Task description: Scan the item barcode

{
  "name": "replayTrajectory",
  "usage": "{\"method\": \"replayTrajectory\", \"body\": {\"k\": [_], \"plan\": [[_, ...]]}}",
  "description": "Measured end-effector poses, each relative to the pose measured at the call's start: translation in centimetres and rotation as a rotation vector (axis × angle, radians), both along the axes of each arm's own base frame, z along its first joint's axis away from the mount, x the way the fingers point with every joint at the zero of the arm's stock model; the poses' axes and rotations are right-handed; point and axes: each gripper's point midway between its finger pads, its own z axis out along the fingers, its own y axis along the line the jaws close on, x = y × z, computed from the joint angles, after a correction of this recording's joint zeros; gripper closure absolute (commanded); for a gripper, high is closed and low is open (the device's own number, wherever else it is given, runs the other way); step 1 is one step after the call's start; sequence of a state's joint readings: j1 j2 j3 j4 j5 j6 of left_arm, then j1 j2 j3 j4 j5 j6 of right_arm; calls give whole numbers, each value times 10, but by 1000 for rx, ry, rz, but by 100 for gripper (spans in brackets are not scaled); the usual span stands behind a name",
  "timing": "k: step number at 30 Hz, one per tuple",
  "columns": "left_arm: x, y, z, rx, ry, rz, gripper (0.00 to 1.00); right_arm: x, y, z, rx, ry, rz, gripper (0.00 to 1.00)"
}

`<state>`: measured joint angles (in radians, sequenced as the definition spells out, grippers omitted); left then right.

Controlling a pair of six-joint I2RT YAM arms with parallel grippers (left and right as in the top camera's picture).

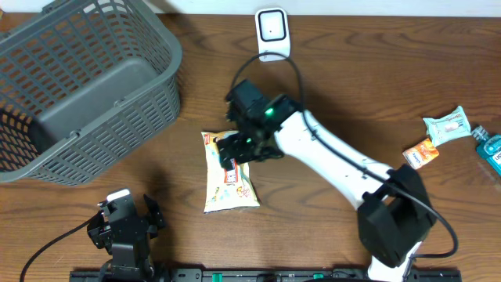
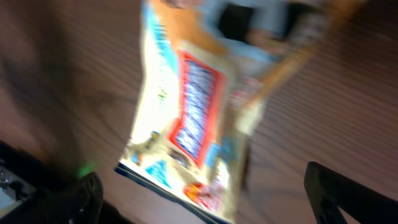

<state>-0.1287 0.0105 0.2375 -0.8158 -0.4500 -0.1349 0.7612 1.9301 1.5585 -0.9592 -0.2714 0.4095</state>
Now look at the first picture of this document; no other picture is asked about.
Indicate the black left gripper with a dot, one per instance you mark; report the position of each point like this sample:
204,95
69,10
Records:
150,219

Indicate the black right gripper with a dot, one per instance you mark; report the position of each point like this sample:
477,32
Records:
232,141

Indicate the yellow snack bag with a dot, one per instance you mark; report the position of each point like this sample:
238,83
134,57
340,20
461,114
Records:
226,189

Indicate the teal wet wipes pack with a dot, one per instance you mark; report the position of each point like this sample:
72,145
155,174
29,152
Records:
452,126

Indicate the blue mouthwash bottle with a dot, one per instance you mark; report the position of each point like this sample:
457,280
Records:
488,147

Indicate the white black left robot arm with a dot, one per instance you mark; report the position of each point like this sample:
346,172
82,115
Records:
125,265

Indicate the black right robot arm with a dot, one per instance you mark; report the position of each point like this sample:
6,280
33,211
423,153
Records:
392,205

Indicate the white barcode scanner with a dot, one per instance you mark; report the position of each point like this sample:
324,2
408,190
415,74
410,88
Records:
272,34

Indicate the dark grey plastic basket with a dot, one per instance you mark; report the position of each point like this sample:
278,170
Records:
83,84

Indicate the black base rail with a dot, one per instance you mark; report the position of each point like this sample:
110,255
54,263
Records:
199,275

